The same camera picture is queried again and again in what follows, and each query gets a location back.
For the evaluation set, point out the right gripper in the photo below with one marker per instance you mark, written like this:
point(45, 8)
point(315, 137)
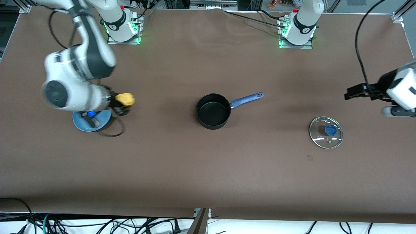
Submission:
point(112, 101)

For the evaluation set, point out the aluminium frame beam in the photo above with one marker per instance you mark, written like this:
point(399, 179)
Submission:
point(25, 7)
point(403, 11)

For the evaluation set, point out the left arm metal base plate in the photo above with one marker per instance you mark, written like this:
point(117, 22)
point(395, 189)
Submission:
point(294, 46)

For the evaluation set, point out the silver metal box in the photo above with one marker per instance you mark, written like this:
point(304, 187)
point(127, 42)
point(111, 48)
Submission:
point(213, 4)

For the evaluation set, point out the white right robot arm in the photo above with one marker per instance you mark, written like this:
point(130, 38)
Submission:
point(81, 65)

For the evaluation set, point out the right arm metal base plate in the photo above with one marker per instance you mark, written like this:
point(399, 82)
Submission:
point(137, 40)

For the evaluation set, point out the aluminium frame post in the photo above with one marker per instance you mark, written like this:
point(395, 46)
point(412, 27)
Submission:
point(199, 224)

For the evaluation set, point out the blue round plate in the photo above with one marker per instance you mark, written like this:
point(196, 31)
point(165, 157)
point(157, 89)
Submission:
point(78, 123)

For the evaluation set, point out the black power plug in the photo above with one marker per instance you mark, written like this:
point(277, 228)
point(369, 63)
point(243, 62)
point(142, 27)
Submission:
point(177, 226)

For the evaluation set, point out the yellow potato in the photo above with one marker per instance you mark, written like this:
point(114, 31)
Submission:
point(126, 99)

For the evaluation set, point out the brown table cover sheet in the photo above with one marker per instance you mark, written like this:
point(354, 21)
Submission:
point(195, 169)

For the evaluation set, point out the colourful small items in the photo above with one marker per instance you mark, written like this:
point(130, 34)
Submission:
point(279, 3)

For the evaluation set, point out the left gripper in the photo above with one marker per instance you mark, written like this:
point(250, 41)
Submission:
point(383, 84)

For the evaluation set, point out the glass lid with blue knob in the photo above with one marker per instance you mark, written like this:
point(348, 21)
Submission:
point(330, 130)

